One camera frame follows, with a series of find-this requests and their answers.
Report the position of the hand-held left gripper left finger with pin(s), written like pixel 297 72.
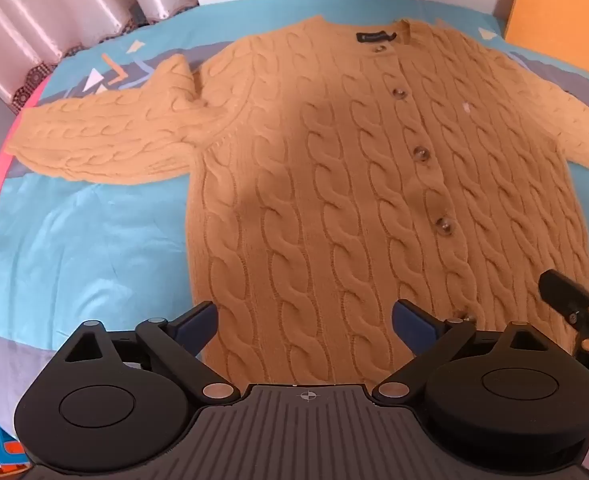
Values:
pixel 202 319

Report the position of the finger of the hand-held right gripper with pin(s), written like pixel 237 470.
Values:
pixel 569 297

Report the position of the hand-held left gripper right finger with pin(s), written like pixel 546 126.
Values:
pixel 414 324

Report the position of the blue and grey bed sheet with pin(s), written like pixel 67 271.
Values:
pixel 99 240

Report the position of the white pleated curtain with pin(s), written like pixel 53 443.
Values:
pixel 49 5

